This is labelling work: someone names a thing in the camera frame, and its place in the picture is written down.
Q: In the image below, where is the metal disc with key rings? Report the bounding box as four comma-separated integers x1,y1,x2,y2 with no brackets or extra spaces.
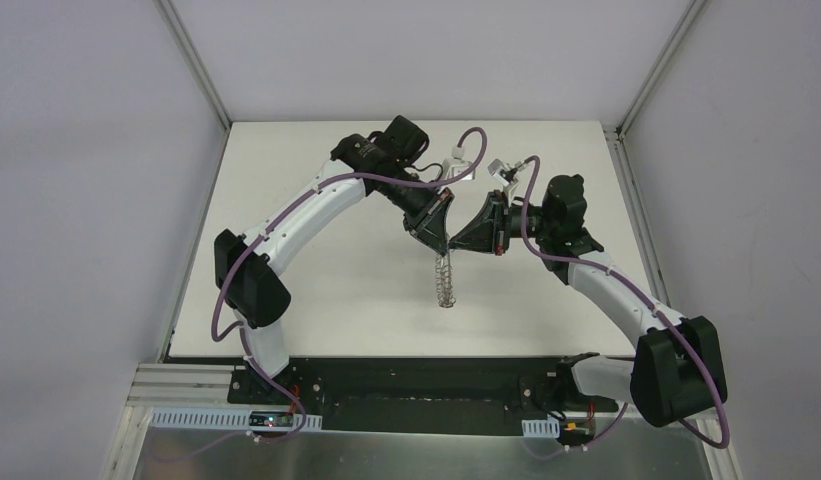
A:
434,253,456,309

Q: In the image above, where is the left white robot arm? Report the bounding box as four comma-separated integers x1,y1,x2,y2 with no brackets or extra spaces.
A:
213,116,453,405

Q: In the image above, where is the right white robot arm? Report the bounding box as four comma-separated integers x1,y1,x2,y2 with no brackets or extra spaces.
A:
449,175,727,427

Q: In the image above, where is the left controller board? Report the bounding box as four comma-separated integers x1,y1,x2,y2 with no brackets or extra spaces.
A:
248,410,296,432

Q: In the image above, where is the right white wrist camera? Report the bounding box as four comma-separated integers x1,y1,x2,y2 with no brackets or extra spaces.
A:
487,159,522,188

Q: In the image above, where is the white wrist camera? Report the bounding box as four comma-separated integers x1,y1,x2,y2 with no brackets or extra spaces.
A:
437,146,475,181
487,159,522,188

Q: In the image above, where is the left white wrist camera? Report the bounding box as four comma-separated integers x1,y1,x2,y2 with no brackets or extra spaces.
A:
437,146,475,181

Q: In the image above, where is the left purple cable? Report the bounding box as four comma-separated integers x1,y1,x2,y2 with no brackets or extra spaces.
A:
209,127,489,444

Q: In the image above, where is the purple cable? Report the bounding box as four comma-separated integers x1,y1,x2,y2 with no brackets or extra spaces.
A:
518,156,732,452
209,127,489,444

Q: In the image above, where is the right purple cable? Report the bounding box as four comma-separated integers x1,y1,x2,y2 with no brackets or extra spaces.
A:
518,156,732,452

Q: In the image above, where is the aluminium frame rail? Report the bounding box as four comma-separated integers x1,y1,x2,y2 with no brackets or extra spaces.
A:
154,0,233,132

